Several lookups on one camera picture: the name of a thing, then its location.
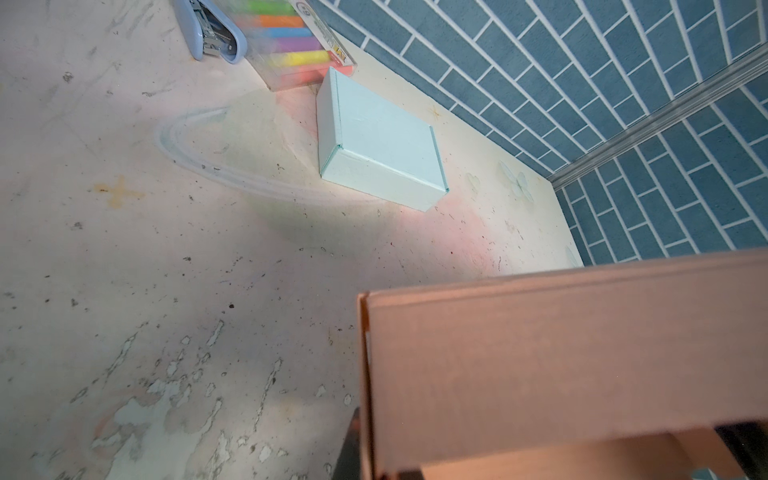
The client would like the aluminium corner post right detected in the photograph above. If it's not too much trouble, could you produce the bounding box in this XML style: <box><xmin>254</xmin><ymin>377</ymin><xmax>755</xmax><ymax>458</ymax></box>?
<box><xmin>550</xmin><ymin>44</ymin><xmax>767</xmax><ymax>189</ymax></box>

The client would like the small blue stapler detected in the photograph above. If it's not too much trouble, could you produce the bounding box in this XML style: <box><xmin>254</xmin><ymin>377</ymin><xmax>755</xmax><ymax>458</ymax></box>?
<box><xmin>172</xmin><ymin>0</ymin><xmax>247</xmax><ymax>64</ymax></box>

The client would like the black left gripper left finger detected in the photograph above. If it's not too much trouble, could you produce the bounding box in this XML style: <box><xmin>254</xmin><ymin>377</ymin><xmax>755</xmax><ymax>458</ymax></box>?
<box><xmin>331</xmin><ymin>408</ymin><xmax>361</xmax><ymax>480</ymax></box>

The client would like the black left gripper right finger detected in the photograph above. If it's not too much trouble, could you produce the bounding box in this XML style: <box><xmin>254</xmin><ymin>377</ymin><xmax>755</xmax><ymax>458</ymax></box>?
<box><xmin>715</xmin><ymin>422</ymin><xmax>768</xmax><ymax>480</ymax></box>

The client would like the pink cardboard box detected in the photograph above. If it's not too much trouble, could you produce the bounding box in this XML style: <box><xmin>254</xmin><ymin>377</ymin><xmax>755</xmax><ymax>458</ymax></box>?
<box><xmin>358</xmin><ymin>249</ymin><xmax>767</xmax><ymax>479</ymax></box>

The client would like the light blue paper box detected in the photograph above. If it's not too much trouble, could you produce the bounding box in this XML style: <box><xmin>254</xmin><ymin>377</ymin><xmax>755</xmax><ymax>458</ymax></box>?
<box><xmin>316</xmin><ymin>68</ymin><xmax>450</xmax><ymax>212</ymax></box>

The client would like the coloured marker pack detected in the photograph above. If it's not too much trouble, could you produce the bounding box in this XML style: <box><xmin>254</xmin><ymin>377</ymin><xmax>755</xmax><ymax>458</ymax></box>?
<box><xmin>221</xmin><ymin>1</ymin><xmax>357</xmax><ymax>91</ymax></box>

